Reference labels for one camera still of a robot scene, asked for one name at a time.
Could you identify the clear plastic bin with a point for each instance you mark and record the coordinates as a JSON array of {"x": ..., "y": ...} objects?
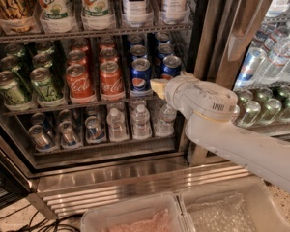
[
  {"x": 238, "y": 205},
  {"x": 153, "y": 213}
]

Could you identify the left clear plastic bin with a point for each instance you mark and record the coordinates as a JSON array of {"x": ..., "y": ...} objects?
[{"x": 153, "y": 213}]

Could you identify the upper wire shelf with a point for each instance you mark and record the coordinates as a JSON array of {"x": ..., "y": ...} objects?
[{"x": 93, "y": 34}]

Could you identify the tea bottle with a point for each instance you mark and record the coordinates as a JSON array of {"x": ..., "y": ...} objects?
[
  {"x": 135, "y": 11},
  {"x": 173, "y": 11}
]

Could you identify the front right coca-cola can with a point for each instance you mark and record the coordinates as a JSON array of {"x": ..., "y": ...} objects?
[{"x": 111, "y": 78}]

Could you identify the right water bottle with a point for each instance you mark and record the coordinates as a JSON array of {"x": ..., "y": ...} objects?
[{"x": 164, "y": 125}]

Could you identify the rear right coca-cola can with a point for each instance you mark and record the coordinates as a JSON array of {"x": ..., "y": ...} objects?
[{"x": 106, "y": 42}]

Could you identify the front left coca-cola can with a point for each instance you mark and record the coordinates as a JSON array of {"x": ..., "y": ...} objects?
[{"x": 79, "y": 81}]

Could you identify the rear left green can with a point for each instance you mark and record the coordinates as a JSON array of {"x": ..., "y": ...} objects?
[{"x": 16, "y": 49}]

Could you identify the green can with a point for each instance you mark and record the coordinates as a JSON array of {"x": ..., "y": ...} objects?
[
  {"x": 12, "y": 89},
  {"x": 43, "y": 82},
  {"x": 46, "y": 47},
  {"x": 14, "y": 64},
  {"x": 42, "y": 60},
  {"x": 16, "y": 49}
]

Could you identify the wire shelf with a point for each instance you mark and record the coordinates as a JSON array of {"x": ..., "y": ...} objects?
[
  {"x": 80, "y": 105},
  {"x": 93, "y": 34}
]

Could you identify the left 7up bottle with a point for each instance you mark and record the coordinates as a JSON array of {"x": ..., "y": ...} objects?
[{"x": 56, "y": 9}]

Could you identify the water bottle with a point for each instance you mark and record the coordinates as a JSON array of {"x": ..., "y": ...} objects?
[
  {"x": 164, "y": 125},
  {"x": 141, "y": 128},
  {"x": 116, "y": 125}
]

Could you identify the steel fridge base grille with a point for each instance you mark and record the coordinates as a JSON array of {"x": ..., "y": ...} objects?
[{"x": 75, "y": 192}]

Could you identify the rear right green can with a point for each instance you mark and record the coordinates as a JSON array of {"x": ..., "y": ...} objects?
[{"x": 46, "y": 47}]

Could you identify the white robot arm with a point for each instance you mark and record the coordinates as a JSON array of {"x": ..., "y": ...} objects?
[{"x": 208, "y": 108}]

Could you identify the left tea bottle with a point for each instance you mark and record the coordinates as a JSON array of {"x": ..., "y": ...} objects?
[{"x": 135, "y": 11}]

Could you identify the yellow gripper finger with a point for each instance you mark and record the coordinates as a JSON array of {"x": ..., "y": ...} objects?
[{"x": 158, "y": 86}]

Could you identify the bottom left silver can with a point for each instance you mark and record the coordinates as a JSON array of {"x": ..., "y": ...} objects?
[{"x": 42, "y": 140}]

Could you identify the right tea bottle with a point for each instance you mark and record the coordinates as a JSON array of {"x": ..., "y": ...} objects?
[{"x": 173, "y": 11}]

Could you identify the silver can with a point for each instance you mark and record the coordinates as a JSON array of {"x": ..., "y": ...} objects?
[
  {"x": 42, "y": 140},
  {"x": 70, "y": 138},
  {"x": 94, "y": 130}
]

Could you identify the left water bottle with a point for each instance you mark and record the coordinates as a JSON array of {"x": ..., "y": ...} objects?
[{"x": 116, "y": 125}]

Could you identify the steel fridge door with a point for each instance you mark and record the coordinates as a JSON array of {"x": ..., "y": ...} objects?
[{"x": 221, "y": 33}]

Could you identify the orange drink bottle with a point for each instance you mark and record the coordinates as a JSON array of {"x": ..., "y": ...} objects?
[{"x": 18, "y": 11}]

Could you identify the middle wire shelf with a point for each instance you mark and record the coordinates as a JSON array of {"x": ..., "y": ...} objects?
[{"x": 80, "y": 105}]

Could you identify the right 7up bottle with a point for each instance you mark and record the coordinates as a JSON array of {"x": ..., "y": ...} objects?
[{"x": 95, "y": 8}]

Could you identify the pepsi can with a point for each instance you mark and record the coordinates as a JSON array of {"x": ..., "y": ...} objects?
[
  {"x": 163, "y": 50},
  {"x": 138, "y": 51},
  {"x": 171, "y": 67},
  {"x": 140, "y": 74},
  {"x": 133, "y": 40},
  {"x": 162, "y": 38}
]

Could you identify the middle water bottle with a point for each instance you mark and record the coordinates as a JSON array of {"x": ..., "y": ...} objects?
[{"x": 141, "y": 128}]

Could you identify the coca-cola can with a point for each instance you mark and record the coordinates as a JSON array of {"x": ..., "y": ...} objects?
[
  {"x": 77, "y": 57},
  {"x": 81, "y": 44},
  {"x": 106, "y": 42},
  {"x": 79, "y": 81},
  {"x": 111, "y": 78},
  {"x": 108, "y": 54}
]

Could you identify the bottom middle silver can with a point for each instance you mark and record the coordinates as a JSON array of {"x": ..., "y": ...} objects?
[{"x": 70, "y": 138}]

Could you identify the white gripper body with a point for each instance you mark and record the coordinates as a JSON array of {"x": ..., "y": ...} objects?
[{"x": 199, "y": 96}]

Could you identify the bottom right silver can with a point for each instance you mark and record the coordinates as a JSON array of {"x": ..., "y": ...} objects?
[{"x": 94, "y": 130}]

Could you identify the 7up bottle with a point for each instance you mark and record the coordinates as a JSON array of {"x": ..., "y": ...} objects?
[
  {"x": 95, "y": 8},
  {"x": 56, "y": 9}
]

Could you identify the front left green can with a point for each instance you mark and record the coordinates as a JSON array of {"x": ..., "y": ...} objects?
[{"x": 12, "y": 89}]

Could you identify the rear left coca-cola can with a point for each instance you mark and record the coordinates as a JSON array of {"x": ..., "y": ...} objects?
[{"x": 81, "y": 44}]

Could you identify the front right green can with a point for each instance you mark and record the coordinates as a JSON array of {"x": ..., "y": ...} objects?
[{"x": 43, "y": 82}]

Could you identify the right clear plastic bin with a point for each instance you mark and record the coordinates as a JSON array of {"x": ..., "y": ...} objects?
[{"x": 238, "y": 205}]

